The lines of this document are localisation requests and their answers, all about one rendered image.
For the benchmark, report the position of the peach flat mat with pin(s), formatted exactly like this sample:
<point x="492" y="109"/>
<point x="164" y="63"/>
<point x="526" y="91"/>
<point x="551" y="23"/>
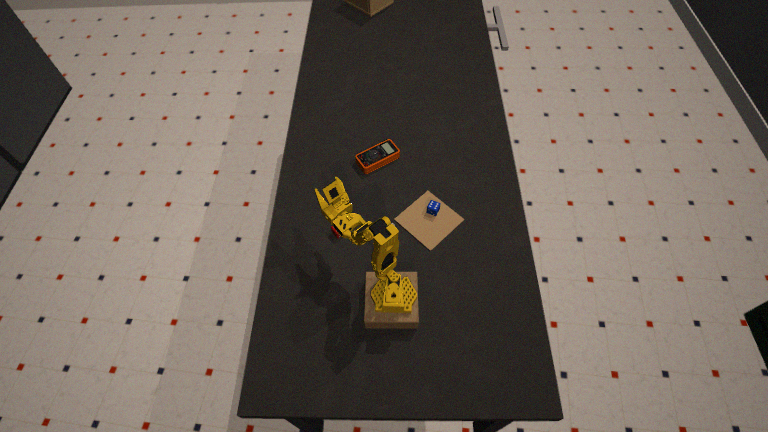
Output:
<point x="428" y="229"/>

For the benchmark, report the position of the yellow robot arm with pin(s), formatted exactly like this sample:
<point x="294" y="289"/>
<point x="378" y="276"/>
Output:
<point x="385" y="237"/>

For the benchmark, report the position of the blue die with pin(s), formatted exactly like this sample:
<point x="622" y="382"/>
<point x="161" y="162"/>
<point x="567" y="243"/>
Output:
<point x="433" y="207"/>

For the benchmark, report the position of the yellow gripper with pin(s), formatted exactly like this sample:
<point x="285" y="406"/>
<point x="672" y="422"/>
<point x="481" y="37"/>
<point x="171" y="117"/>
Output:
<point x="335" y="193"/>

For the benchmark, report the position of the orange digital multimeter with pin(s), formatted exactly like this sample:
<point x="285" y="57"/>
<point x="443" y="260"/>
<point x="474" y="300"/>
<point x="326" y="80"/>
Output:
<point x="377" y="156"/>

